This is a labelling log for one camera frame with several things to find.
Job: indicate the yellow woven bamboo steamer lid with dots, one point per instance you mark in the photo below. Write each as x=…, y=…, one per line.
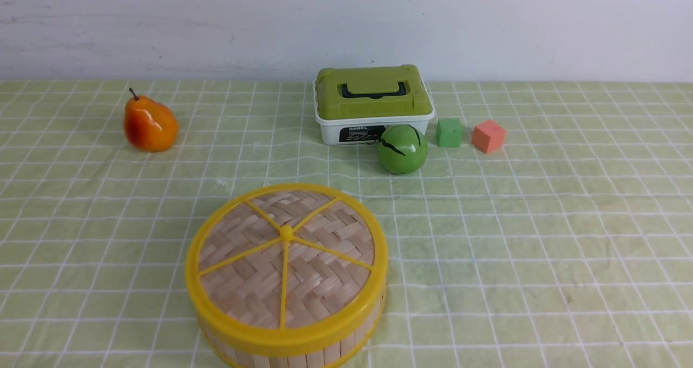
x=291, y=275

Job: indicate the green round fruit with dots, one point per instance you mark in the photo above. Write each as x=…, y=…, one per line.
x=402, y=149

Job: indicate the green white storage box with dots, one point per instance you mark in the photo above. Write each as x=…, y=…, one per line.
x=355, y=105

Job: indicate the green cube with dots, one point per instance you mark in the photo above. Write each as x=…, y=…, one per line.
x=449, y=132

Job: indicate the orange pink cube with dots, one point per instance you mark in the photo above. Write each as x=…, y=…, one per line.
x=488, y=136

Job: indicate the orange red pear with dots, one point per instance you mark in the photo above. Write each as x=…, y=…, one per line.
x=148, y=125

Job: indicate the green checkered tablecloth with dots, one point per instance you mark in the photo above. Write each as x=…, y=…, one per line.
x=568, y=247

